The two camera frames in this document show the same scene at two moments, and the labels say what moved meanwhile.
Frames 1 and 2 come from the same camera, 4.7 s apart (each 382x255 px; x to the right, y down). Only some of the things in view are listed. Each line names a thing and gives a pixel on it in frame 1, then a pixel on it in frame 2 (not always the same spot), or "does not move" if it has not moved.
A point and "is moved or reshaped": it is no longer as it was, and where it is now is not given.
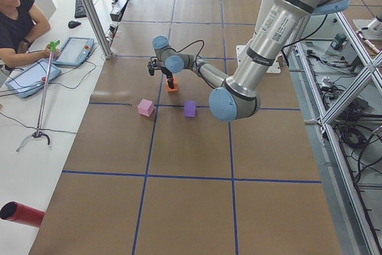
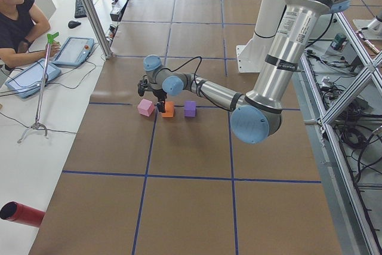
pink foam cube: x=145 y=107 does not move
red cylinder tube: x=16 y=211 does not move
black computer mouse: x=73 y=24 does not move
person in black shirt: x=22 y=20 does not move
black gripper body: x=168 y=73 -> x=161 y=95
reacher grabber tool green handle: x=39 y=133 -> x=51 y=40
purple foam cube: x=190 y=108 does not move
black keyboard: x=80 y=12 does not move
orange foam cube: x=175 y=82 is moved or reshaped
